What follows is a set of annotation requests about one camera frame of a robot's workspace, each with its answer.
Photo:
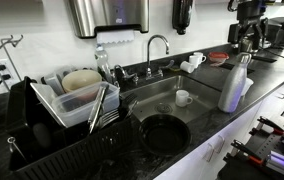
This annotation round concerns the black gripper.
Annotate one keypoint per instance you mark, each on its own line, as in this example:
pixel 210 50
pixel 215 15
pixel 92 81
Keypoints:
pixel 248 28

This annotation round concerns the stainless steel sink basin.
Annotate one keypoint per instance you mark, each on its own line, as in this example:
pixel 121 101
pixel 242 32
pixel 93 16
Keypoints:
pixel 168 91

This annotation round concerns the black coffee machine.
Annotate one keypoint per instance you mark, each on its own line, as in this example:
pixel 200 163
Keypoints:
pixel 280 30

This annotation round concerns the red lidded plastic container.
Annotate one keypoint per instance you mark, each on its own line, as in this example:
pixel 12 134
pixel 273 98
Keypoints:
pixel 218 56

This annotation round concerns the translucent plastic cup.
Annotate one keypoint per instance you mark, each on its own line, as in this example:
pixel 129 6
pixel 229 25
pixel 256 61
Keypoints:
pixel 248 86

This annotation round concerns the white ceramic mug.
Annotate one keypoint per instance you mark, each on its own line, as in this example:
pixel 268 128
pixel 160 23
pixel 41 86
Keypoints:
pixel 194 61
pixel 200 56

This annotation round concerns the white mug lying tipped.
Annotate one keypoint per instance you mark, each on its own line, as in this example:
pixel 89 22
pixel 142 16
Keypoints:
pixel 186 67

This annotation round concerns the white base cabinet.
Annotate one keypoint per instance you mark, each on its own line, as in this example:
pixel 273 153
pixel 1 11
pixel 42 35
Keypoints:
pixel 242 123

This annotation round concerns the black orange bar clamp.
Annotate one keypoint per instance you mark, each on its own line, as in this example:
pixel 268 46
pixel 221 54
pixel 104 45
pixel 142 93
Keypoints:
pixel 270 125
pixel 245 151

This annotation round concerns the small white mug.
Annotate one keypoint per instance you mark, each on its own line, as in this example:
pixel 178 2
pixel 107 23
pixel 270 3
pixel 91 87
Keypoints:
pixel 182 98

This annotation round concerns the chrome gooseneck faucet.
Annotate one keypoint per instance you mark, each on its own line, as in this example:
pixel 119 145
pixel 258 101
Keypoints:
pixel 150 60

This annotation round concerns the black round bowl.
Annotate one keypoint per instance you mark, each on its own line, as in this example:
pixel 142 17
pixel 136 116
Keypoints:
pixel 163 135

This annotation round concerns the steel paper towel dispenser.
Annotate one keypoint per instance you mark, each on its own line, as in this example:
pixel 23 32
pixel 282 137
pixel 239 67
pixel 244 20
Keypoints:
pixel 108 15

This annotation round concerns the clear plastic water bottle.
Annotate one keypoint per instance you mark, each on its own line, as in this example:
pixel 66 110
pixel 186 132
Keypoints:
pixel 102 63

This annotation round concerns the steel fork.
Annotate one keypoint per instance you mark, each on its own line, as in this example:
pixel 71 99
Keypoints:
pixel 108 118

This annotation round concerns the steel kitchen tongs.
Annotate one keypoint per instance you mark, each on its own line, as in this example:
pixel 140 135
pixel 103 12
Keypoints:
pixel 97 108

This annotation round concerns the beige bowl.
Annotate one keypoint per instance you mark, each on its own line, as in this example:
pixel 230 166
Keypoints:
pixel 80 80

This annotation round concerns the clear plastic storage container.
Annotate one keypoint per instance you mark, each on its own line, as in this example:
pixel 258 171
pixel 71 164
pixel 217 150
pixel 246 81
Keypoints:
pixel 78 106

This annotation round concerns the black dish rack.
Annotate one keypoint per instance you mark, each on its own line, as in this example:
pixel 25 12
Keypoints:
pixel 32 133

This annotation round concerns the black wall soap dispenser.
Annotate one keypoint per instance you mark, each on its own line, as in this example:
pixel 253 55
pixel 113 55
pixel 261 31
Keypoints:
pixel 181 16

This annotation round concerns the white wall outlet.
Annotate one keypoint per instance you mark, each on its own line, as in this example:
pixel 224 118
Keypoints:
pixel 3 73

